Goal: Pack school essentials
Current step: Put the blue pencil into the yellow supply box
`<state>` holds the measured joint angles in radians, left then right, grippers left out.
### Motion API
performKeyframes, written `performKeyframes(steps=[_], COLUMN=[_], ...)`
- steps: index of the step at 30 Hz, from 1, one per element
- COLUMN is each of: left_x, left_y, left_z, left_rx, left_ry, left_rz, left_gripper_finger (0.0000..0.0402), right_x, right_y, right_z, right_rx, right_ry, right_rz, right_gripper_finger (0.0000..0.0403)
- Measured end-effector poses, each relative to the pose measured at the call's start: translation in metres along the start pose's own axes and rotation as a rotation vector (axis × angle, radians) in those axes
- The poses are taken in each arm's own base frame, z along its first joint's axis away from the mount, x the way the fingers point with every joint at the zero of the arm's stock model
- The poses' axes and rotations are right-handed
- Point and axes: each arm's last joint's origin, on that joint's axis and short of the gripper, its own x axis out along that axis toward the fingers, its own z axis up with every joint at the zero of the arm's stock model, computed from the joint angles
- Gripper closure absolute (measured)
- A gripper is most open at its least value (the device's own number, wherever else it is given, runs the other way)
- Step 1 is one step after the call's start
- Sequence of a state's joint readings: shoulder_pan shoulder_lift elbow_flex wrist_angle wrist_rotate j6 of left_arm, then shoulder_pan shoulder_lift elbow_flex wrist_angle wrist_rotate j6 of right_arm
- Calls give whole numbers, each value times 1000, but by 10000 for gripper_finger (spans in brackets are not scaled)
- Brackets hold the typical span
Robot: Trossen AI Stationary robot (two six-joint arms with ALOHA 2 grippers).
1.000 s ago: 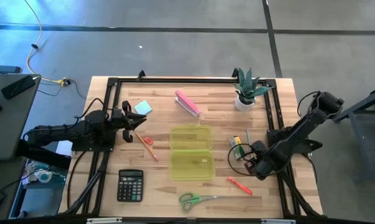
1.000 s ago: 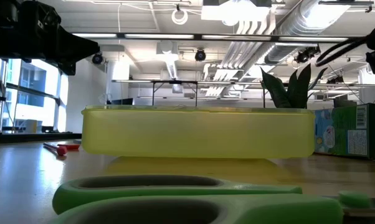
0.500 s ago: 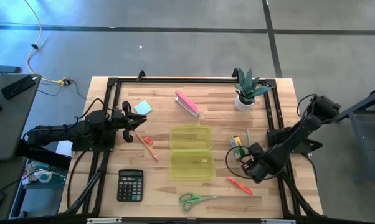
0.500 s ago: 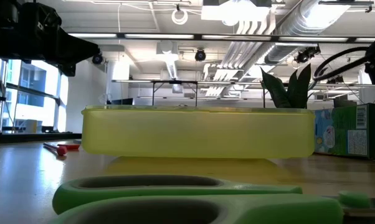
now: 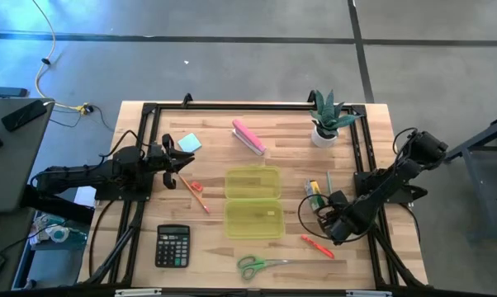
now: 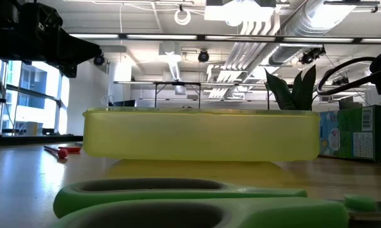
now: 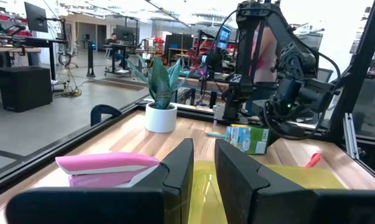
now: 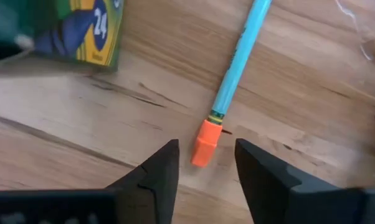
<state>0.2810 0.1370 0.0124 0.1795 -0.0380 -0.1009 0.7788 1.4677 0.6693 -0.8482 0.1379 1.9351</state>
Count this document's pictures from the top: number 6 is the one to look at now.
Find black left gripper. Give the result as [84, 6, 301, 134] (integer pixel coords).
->
[6, 1, 103, 79]

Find red marker pen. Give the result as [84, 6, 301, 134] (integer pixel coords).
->
[44, 144, 70, 160]

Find green scissors handle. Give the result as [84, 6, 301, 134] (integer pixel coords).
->
[49, 177, 381, 228]

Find yellow crayon box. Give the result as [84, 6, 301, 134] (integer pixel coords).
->
[318, 104, 381, 163]

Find large office window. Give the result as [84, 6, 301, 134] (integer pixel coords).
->
[0, 60, 70, 137]

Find dark computer monitor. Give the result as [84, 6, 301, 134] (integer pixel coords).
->
[108, 99, 137, 108]

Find long ceiling light strip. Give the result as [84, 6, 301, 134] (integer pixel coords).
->
[68, 32, 381, 44]

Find black-framed background table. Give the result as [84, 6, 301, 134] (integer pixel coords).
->
[113, 80, 210, 109]

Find yellow translucent plastic box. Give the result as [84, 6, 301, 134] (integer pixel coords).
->
[82, 106, 321, 162]

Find bright ceiling light panel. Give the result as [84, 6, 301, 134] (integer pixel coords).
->
[204, 0, 277, 23]

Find green snake plant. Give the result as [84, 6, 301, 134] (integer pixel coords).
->
[264, 64, 318, 111]

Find black ceiling-mounted camera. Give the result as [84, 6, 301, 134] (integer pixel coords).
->
[93, 53, 106, 67]
[197, 49, 210, 63]
[299, 46, 327, 65]

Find white ceiling air duct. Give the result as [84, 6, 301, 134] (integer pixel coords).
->
[158, 41, 182, 82]

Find black aluminium table frame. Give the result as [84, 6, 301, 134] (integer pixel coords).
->
[0, 135, 84, 147]

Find white coiled ceiling cable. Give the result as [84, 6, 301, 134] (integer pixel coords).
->
[173, 8, 192, 26]

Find silver ventilation duct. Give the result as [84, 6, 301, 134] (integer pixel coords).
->
[268, 0, 358, 66]

